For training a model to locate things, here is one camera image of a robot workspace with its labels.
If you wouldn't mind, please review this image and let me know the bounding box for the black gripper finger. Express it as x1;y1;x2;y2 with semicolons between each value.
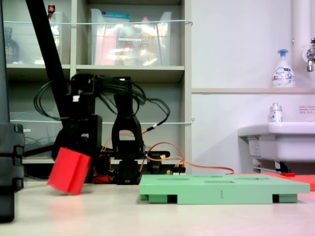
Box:
51;130;65;161

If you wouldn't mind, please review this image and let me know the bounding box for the red cross columnar block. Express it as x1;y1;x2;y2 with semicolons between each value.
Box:
46;147;92;196

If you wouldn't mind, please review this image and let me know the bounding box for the thin black tripod strut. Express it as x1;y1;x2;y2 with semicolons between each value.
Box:
23;144;58;158

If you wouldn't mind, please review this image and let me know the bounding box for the beige shelf unit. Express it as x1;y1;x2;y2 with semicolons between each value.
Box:
0;0;192;182

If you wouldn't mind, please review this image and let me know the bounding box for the large clear plastic bin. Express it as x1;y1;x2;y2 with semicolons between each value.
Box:
90;8;172;66

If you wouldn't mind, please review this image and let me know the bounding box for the black tripod leg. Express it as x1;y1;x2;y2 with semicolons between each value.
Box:
26;0;74;99

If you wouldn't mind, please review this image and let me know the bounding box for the orange detergent bottle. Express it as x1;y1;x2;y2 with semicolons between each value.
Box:
137;16;155;66

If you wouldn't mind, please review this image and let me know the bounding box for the dark grey pole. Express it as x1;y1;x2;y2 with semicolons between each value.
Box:
0;0;11;124

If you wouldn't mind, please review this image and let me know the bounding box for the circuit board with green terminal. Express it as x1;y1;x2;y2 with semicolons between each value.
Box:
165;163;187;176

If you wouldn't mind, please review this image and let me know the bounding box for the dark glass bottle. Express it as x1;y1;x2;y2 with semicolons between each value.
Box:
3;27;20;64

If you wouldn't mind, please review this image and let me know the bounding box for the pouch with blue top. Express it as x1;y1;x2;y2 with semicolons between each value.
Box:
101;11;130;23

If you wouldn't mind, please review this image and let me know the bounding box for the green shape sorter board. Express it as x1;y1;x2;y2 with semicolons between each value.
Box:
139;174;311;205

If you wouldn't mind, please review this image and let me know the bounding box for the small clear sanitizer bottle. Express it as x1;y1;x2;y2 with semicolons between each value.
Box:
268;102;284;123

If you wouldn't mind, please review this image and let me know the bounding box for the white soap pump bottle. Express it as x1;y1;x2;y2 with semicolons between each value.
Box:
271;49;296;89

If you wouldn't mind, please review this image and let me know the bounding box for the white ceramic sink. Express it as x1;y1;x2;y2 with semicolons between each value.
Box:
237;121;315;163

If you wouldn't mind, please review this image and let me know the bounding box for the metal faucet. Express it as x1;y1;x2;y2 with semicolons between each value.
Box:
301;38;315;72

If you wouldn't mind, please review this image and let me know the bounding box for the clear bin with blue cables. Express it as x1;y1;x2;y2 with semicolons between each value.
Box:
9;111;63;159

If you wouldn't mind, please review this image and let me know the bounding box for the black servo cable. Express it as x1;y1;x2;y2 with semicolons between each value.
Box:
33;80;72;122

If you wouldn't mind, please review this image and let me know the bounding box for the black cable with white tag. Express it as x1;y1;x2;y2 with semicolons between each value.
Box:
141;97;171;135

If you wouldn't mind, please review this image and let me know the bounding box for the thin orange wire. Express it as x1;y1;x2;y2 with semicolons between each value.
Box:
100;131;235;176

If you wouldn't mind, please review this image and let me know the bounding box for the red text wall sign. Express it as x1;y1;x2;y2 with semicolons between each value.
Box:
299;105;315;115

